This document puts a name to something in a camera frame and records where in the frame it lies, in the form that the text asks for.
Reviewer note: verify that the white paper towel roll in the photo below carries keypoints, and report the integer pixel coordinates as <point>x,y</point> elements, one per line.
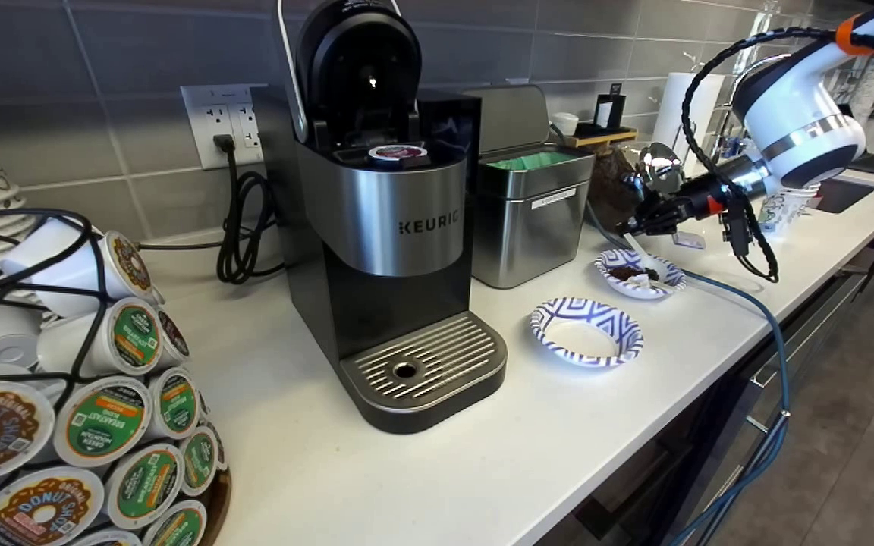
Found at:
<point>683,109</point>

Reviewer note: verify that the brown food contents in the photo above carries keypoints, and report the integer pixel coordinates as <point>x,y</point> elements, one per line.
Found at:
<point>633,272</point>

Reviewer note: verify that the blue patterned plate with contents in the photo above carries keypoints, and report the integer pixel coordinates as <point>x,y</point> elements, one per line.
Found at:
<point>637,288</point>

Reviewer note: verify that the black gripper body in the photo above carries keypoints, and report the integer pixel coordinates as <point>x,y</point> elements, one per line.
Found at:
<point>699,197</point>

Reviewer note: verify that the coffee pod carousel rack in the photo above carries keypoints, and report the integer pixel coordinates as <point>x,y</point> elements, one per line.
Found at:
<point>104,435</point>

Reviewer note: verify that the wall power outlet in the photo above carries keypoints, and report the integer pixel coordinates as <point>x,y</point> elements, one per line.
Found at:
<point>223,109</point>

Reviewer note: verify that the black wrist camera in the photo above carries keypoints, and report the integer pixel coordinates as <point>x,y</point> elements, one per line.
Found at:
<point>738,229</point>

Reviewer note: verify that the stainless steel container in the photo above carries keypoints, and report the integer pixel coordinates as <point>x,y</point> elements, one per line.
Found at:
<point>530,189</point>

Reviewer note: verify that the empty blue patterned plate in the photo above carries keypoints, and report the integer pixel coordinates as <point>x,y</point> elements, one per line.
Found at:
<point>587,331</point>

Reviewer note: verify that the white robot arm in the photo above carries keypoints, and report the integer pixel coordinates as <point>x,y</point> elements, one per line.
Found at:
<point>795,130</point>

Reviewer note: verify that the Keurig coffee machine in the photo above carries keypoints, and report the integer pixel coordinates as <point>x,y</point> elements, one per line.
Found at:
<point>378,202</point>

